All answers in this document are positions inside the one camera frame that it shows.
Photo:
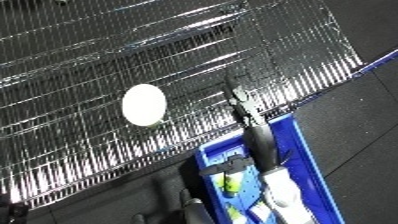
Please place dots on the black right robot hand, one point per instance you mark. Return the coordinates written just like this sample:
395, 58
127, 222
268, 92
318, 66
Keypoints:
259, 133

